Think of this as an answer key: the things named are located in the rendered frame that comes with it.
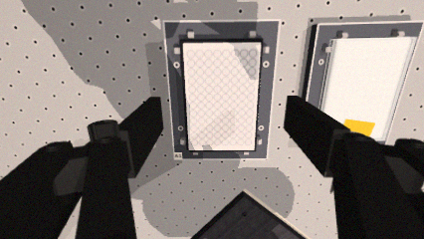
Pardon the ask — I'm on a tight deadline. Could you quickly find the white well plate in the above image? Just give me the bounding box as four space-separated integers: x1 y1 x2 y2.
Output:
180 38 264 152

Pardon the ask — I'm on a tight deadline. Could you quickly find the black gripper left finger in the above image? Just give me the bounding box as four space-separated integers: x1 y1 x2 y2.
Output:
0 97 163 239

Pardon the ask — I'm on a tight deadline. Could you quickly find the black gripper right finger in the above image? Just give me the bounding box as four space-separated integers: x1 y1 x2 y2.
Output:
284 96 424 239

